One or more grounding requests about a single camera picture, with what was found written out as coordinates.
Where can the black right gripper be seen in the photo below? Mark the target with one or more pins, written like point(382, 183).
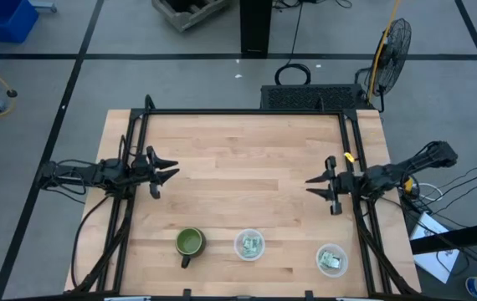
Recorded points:
point(339, 183)

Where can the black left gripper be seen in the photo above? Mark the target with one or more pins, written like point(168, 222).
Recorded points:
point(146, 169)

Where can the clear plastic round container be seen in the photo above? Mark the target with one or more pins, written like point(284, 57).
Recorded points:
point(237, 251)
point(324, 271)

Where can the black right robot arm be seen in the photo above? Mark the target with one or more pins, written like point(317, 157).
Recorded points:
point(393, 173)

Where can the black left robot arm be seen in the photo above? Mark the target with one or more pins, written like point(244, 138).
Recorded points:
point(92, 173)

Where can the dark green ceramic mug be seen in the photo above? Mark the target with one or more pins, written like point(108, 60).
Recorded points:
point(190, 242)

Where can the black perforated computer tower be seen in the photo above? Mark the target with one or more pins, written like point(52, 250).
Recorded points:
point(311, 97)

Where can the white printed paper sheet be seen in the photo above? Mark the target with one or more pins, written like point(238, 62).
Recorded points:
point(433, 251)

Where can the black metal beam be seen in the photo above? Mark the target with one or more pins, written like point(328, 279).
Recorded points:
point(458, 238)

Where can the black floor fan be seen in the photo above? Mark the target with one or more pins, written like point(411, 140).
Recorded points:
point(391, 56)

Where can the grey moulded pallet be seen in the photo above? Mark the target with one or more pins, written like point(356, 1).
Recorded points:
point(188, 14)

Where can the black upright pillar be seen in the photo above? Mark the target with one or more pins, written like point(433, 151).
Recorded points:
point(255, 27)

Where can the black round floor disc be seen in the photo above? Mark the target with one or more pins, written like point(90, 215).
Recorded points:
point(11, 93)

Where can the blue plastic bin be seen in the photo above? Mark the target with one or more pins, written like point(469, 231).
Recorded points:
point(2, 18)

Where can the black aluminium table frame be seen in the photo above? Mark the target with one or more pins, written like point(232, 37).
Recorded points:
point(242, 112)

